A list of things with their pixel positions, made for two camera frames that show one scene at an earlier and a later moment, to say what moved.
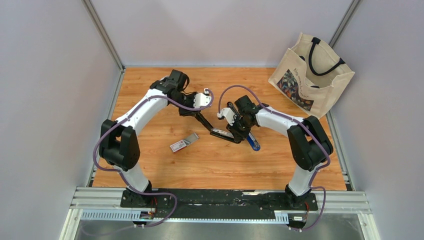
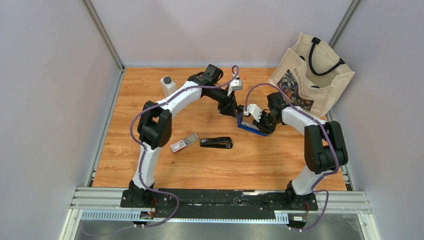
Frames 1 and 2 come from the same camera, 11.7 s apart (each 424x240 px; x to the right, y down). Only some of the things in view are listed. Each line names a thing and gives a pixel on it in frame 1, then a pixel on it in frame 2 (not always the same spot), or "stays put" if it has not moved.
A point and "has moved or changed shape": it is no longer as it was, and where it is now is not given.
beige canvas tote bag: [311, 74] stays put
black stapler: [221, 134] → [224, 142]
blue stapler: [253, 142] has moved or changed shape
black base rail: [181, 200] stays put
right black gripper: [238, 135] → [261, 127]
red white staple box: [183, 144] stays put
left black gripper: [187, 112] → [229, 106]
